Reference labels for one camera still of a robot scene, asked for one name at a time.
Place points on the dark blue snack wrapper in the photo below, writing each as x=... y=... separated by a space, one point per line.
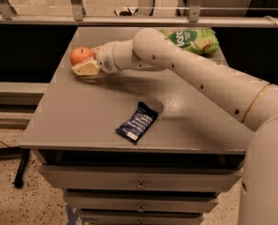
x=139 y=122

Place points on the black stand leg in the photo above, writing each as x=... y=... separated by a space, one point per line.
x=18 y=180

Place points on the middle grey drawer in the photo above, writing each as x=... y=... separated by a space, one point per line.
x=140 y=202

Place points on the bottom grey drawer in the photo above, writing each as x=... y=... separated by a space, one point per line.
x=136 y=218

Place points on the top grey drawer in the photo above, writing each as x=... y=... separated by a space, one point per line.
x=135 y=178

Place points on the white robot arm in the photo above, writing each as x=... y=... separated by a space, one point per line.
x=249 y=100

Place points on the metal railing frame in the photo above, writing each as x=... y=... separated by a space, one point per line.
x=198 y=13

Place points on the grey drawer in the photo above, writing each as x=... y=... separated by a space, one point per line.
x=135 y=178
x=140 y=202
x=136 y=218

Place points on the green snack bag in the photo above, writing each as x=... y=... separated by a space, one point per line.
x=199 y=41

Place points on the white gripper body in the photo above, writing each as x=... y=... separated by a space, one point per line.
x=105 y=58

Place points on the grey drawer cabinet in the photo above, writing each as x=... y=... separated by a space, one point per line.
x=135 y=148

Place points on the red orange apple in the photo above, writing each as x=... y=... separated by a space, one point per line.
x=80 y=54

